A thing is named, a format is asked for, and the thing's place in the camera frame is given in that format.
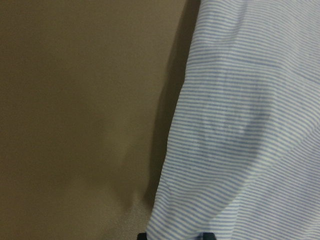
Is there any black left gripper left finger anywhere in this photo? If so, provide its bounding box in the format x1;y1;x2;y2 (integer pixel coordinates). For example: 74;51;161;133
136;232;148;240

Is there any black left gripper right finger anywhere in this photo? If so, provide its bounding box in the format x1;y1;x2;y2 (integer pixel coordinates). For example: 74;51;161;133
201;232;216;240

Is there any light blue striped shirt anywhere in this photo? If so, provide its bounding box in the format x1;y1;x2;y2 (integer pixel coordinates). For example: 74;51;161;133
146;0;320;240

